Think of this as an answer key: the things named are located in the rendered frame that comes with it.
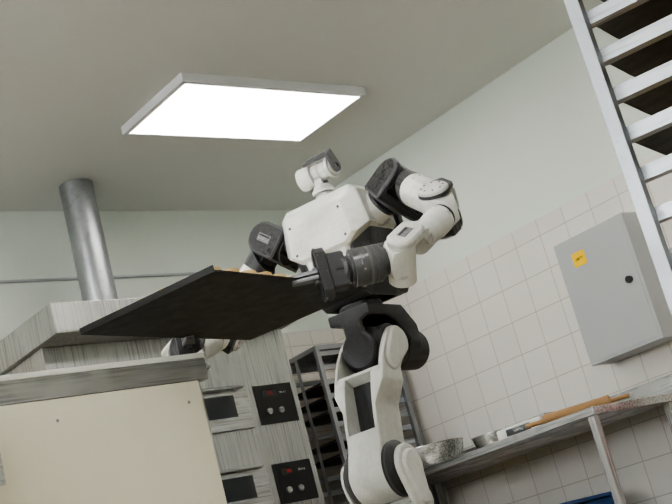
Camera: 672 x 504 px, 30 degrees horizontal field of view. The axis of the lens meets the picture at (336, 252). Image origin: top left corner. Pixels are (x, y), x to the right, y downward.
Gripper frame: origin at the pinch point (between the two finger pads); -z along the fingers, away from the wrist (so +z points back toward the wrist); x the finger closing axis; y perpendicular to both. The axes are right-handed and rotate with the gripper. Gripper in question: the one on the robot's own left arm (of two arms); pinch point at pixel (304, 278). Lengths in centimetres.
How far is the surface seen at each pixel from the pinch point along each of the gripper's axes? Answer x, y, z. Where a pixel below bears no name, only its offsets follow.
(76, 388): -14, 5, -54
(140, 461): -32, 2, -44
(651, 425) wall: -21, -371, 238
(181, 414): -23.1, -3.2, -33.2
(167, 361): -10.9, -4.1, -33.5
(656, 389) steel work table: -5, -353, 239
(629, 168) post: -3, 42, 63
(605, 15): 31, 43, 68
